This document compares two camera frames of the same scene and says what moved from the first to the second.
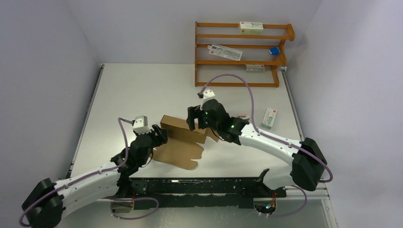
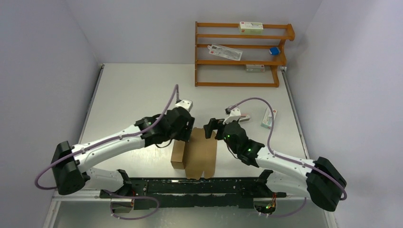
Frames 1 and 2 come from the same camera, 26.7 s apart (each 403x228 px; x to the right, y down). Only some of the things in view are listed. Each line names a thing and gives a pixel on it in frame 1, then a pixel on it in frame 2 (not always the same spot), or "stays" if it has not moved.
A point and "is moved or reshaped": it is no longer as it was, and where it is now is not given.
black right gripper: [195, 112] -> [214, 123]
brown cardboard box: [183, 144] is moved or reshaped
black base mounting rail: [220, 192] stays
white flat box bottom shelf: [255, 68] stays
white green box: [269, 118] stays
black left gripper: [161, 137] -> [186, 132]
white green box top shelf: [251, 28] stays
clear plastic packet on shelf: [214, 49] stays
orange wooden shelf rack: [290, 36] stays
